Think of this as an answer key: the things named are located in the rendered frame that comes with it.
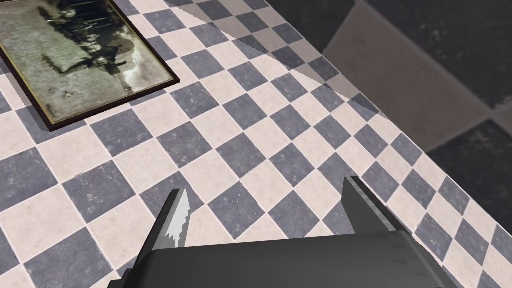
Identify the dark-framed grey picture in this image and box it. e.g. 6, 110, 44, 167
0, 0, 181, 133

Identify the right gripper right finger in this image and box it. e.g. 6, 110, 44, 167
341, 175, 409, 235

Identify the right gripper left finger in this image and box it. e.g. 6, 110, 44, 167
135, 187, 191, 266

